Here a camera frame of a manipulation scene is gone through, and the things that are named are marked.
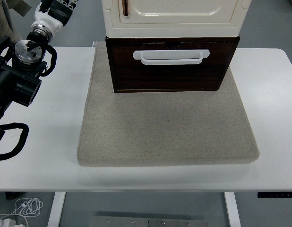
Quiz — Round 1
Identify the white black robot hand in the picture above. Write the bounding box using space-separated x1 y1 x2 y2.
32 0 78 34

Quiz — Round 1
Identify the white drawer handle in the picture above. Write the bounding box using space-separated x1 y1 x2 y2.
132 49 211 66

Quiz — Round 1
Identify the dark wooden drawer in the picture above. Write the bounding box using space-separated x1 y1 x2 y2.
110 42 234 92

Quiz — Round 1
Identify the dark wooden drawer case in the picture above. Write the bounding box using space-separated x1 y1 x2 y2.
105 35 241 93

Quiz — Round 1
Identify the beige fabric mat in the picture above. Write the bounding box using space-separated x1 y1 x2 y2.
76 42 260 167

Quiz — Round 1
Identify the white table leg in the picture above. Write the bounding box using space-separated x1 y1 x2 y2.
223 192 241 227
47 192 66 227

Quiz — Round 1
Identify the white power adapter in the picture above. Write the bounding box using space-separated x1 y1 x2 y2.
0 218 17 227

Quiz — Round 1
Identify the black table control panel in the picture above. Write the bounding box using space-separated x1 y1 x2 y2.
257 192 292 199

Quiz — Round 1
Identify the copper cabinet door handle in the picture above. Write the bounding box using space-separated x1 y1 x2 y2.
121 0 129 17

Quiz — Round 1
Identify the white cable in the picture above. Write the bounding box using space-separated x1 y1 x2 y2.
0 197 44 227

